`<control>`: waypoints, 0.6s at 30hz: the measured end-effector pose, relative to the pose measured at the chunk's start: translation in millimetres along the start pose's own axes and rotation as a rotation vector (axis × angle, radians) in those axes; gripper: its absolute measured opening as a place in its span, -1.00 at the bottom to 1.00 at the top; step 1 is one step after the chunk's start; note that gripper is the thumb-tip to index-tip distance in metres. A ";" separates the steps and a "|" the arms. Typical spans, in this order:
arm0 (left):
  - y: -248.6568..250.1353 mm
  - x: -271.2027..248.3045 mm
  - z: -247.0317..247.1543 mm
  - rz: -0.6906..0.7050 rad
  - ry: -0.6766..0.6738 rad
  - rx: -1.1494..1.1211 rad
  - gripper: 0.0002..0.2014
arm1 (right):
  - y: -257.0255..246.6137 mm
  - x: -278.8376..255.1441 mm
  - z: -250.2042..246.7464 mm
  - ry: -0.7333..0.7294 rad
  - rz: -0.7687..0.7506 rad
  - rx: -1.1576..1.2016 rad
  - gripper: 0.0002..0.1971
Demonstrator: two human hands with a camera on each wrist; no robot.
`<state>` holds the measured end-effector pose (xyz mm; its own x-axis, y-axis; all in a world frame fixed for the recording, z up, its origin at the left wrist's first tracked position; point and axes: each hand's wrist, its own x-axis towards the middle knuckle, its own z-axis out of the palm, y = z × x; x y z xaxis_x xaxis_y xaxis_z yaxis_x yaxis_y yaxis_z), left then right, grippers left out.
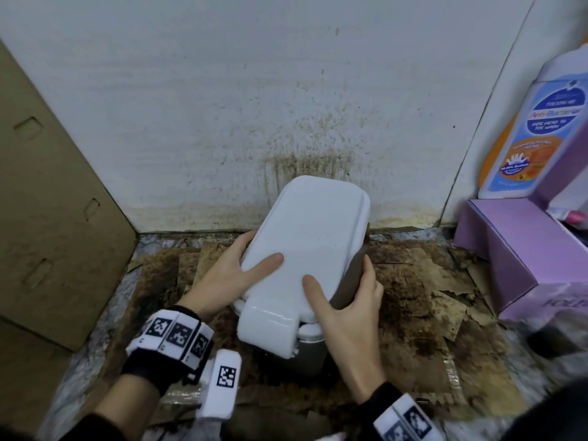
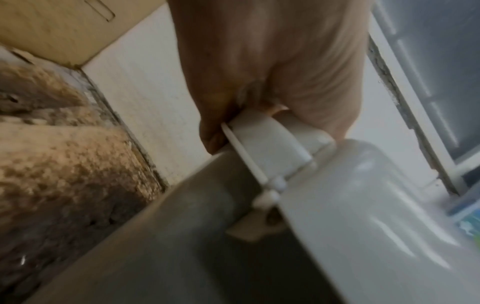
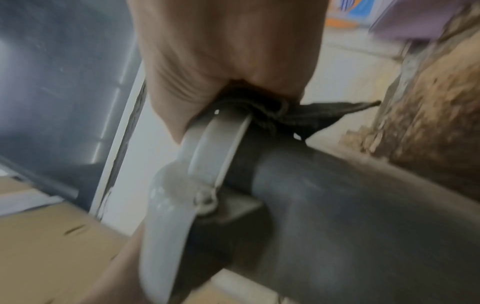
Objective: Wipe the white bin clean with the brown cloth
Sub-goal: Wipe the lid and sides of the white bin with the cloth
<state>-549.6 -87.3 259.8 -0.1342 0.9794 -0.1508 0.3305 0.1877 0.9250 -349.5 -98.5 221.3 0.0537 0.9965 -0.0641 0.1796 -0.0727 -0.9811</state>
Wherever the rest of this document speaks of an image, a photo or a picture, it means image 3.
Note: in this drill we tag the person's right hand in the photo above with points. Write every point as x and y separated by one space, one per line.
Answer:
225 53

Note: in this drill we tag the person's left hand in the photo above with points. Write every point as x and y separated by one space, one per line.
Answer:
120 267

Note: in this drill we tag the brown cleaning cloth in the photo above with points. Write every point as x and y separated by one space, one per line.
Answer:
311 112

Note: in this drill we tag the white pedal trash bin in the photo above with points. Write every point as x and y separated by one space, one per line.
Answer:
337 213

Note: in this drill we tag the tan cardboard panel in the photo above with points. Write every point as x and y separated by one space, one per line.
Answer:
52 249

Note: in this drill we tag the white bottle blue orange label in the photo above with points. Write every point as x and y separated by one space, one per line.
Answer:
350 12

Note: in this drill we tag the purple display box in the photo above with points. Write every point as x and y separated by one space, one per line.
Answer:
408 20

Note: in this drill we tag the stained brown cardboard floor sheet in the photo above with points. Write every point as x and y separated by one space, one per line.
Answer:
435 112

